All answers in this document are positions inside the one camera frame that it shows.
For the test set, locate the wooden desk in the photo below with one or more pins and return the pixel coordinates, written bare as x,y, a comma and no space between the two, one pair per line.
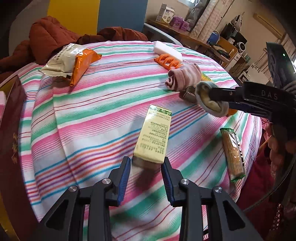
192,40

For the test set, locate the red-brown padded jacket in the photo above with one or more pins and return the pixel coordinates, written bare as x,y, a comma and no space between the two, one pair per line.
50,34

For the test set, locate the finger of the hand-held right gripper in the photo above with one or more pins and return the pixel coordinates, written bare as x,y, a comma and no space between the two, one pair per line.
247,109
226,97

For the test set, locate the grey yellow sock roll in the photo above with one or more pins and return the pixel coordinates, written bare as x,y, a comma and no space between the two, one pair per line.
208,102

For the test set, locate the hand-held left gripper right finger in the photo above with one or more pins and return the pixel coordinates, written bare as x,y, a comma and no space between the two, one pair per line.
167,183

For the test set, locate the pink striped sock roll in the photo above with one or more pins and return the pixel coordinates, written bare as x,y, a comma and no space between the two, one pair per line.
182,76

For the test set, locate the white snack packet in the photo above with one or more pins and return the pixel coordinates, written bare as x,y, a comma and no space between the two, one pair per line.
62,60

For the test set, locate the purple box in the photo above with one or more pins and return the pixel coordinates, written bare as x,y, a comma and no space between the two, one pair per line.
177,22
185,25

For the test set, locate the white carton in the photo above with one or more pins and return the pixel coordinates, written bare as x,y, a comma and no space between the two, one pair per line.
165,15

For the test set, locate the black stereo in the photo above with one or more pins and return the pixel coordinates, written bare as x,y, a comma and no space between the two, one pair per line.
233,32

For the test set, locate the white quilted curtain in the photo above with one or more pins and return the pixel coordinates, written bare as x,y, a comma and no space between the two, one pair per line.
208,16

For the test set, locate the orange round object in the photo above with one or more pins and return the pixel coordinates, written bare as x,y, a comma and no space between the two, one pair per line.
232,112

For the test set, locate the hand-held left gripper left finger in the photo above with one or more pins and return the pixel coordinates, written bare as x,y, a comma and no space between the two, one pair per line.
123,183

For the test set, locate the metal tin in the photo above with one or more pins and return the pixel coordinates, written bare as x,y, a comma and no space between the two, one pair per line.
188,95

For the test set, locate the person's right hand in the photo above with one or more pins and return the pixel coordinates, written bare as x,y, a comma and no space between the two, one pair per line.
282,143

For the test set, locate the grey yellow blue armchair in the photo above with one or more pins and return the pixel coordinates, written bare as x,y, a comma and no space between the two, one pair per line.
92,14

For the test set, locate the pale green box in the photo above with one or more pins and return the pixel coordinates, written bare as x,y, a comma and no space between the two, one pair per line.
153,136

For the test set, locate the orange snack packet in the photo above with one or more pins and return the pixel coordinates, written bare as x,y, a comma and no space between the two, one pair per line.
82,64

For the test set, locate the small yellow-green packet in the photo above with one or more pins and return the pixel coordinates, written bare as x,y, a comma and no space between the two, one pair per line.
206,77

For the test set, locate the green-edged cracker packet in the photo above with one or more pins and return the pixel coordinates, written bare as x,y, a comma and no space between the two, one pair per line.
233,153

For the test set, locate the white foam block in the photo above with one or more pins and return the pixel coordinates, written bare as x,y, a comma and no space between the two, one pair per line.
166,47

